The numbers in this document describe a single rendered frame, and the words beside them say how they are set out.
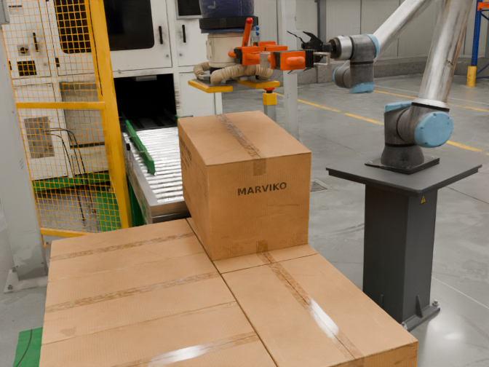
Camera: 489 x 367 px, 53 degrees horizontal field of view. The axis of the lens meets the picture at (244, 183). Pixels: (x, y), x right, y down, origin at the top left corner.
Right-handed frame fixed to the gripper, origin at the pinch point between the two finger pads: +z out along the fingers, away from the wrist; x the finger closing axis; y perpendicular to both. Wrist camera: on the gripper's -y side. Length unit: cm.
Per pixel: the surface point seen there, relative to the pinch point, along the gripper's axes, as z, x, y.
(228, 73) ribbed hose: 20.3, -6.1, 7.1
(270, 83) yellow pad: 3.3, -11.4, 9.7
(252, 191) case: 18, -48, -5
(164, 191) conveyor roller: 36, -76, 93
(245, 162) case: 20.2, -36.2, -6.7
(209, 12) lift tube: 22.6, 15.6, 20.3
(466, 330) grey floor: -81, -129, -12
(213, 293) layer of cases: 40, -75, -25
